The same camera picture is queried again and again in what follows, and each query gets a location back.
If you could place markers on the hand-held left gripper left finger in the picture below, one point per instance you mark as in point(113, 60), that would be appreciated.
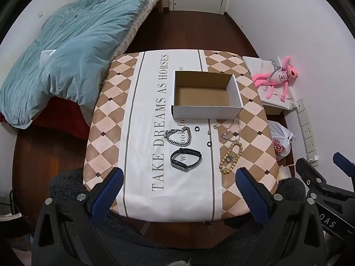
point(111, 191)

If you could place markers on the black smartwatch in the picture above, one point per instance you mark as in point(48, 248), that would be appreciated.
point(191, 153)

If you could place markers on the dark fuzzy cloth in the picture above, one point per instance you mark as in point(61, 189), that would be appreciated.
point(66, 183)

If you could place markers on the red bed sheet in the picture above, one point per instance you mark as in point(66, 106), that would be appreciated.
point(63, 116)

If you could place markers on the pink plush toy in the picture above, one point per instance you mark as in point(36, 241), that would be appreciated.
point(277, 79)

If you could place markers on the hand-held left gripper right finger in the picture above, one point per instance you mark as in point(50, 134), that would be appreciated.
point(249, 191)

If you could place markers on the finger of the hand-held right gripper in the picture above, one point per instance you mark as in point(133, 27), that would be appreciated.
point(309, 173)
point(345, 163)

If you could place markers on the checkered printed tablecloth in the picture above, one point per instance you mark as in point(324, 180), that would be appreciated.
point(155, 116)

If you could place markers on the blue duvet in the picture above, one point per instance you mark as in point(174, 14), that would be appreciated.
point(83, 41)

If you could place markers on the white plastic bag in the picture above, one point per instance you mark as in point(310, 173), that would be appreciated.
point(280, 138)

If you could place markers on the white charger plug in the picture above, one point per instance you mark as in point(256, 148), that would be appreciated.
point(314, 159)

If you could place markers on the beige paper packet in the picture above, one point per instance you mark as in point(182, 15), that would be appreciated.
point(284, 173)

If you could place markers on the cardboard box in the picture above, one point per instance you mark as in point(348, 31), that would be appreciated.
point(202, 97)

